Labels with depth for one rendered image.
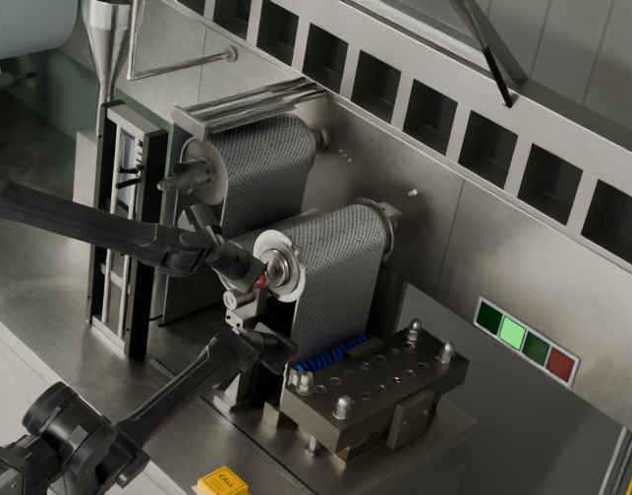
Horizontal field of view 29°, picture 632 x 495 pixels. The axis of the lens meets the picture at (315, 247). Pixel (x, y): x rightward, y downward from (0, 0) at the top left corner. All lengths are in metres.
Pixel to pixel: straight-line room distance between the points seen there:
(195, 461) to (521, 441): 1.88
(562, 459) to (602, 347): 1.78
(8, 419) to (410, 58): 1.26
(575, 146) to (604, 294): 0.28
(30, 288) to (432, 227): 0.95
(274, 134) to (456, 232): 0.43
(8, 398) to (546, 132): 1.39
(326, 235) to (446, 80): 0.39
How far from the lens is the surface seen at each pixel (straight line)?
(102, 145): 2.56
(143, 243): 2.19
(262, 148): 2.54
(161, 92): 3.14
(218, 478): 2.41
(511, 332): 2.51
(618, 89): 4.21
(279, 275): 2.40
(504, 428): 4.19
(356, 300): 2.57
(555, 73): 4.26
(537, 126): 2.34
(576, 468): 4.13
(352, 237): 2.48
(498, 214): 2.44
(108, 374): 2.66
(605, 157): 2.27
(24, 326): 2.78
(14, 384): 2.90
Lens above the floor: 2.57
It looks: 32 degrees down
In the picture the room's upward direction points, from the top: 10 degrees clockwise
